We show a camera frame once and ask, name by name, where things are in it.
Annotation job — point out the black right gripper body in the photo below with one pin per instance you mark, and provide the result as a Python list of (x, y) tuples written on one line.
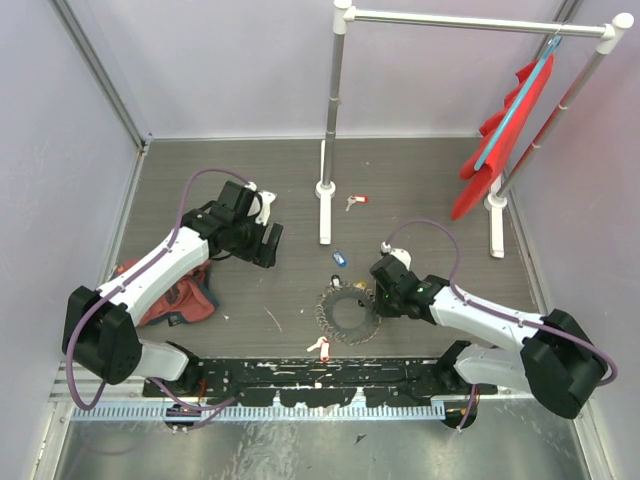
[(387, 302)]

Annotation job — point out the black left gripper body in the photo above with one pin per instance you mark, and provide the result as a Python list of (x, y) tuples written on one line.
[(248, 240)]

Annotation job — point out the metal disc with keyrings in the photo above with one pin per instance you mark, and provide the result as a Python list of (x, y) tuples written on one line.
[(324, 314)]

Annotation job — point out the key with red tag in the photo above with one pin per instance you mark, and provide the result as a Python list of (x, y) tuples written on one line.
[(356, 199), (321, 345)]

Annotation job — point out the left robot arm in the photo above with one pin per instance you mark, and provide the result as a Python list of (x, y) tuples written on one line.
[(100, 332)]

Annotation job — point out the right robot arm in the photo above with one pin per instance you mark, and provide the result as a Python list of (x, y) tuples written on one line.
[(548, 356)]

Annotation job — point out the red cloth on hanger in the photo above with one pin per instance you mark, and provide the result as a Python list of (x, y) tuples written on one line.
[(479, 181)]

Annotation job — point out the white clothes rack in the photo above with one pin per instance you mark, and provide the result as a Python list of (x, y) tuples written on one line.
[(496, 200)]

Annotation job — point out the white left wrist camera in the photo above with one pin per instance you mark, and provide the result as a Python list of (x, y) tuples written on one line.
[(260, 209)]

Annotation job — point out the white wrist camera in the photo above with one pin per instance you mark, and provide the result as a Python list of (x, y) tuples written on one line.
[(260, 209), (400, 254)]

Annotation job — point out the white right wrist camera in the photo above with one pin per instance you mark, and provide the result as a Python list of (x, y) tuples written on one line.
[(400, 254)]

